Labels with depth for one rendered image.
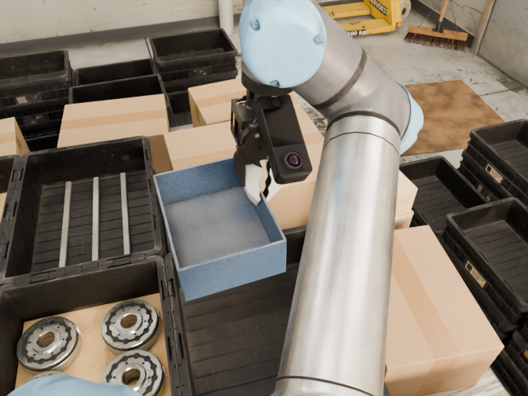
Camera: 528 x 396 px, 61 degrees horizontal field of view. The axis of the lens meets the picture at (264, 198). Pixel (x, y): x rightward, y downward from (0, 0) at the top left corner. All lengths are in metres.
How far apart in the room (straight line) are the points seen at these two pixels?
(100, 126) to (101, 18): 2.65
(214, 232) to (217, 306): 0.25
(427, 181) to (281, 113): 1.61
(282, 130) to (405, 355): 0.48
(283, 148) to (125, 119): 0.89
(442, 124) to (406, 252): 2.09
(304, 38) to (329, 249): 0.18
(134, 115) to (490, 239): 1.29
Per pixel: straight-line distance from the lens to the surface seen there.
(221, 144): 1.16
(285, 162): 0.54
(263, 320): 0.89
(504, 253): 1.78
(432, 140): 2.87
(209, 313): 0.91
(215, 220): 0.72
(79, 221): 1.14
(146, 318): 0.89
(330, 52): 0.43
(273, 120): 0.56
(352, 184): 0.38
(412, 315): 0.91
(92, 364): 0.91
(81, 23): 4.00
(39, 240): 1.13
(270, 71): 0.41
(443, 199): 2.06
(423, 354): 0.87
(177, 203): 0.76
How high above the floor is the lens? 1.60
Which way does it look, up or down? 44 degrees down
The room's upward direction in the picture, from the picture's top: straight up
